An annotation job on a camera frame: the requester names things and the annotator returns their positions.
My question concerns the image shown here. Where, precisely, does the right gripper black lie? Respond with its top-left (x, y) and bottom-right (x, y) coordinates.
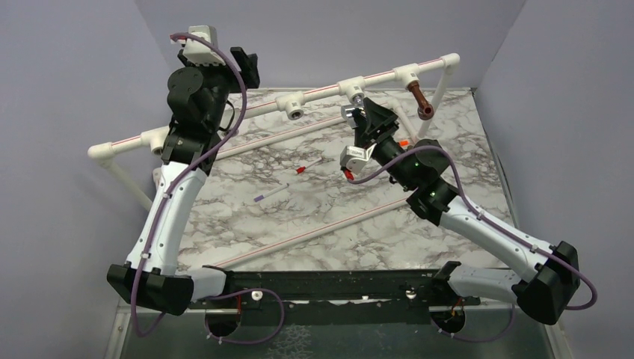
top-left (352, 97), bottom-right (416, 191)

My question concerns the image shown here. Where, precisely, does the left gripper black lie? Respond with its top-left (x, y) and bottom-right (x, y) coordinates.
top-left (179, 46), bottom-right (259, 130)

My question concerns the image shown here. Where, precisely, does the chrome metal faucet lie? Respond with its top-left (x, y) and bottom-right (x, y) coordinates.
top-left (341, 105), bottom-right (367, 129)

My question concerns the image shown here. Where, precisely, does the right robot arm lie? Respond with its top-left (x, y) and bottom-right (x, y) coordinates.
top-left (340, 99), bottom-right (581, 325)

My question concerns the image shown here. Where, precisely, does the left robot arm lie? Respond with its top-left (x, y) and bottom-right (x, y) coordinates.
top-left (106, 47), bottom-right (260, 316)

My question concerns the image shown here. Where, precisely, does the brown plastic faucet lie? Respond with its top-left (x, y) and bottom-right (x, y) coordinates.
top-left (407, 80), bottom-right (435, 120)

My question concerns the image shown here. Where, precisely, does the white red marker pen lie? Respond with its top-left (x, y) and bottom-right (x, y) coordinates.
top-left (295, 158), bottom-right (323, 175)

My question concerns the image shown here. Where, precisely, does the white purple marker pen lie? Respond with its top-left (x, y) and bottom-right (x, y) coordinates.
top-left (253, 182), bottom-right (289, 203)

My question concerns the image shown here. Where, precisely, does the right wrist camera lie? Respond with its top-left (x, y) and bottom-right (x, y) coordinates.
top-left (339, 144), bottom-right (376, 180)

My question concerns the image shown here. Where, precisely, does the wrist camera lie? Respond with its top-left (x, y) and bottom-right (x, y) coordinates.
top-left (170, 25), bottom-right (226, 67)
top-left (339, 144), bottom-right (376, 180)

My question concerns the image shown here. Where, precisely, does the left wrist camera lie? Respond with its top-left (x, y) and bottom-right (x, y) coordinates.
top-left (170, 25), bottom-right (226, 67)

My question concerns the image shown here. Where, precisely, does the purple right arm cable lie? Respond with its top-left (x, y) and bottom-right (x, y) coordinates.
top-left (346, 144), bottom-right (599, 312)

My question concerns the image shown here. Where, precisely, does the white PVC pipe frame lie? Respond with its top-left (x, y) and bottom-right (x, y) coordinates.
top-left (87, 52), bottom-right (461, 269)

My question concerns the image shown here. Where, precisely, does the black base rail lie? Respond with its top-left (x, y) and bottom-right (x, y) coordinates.
top-left (190, 269), bottom-right (480, 326)

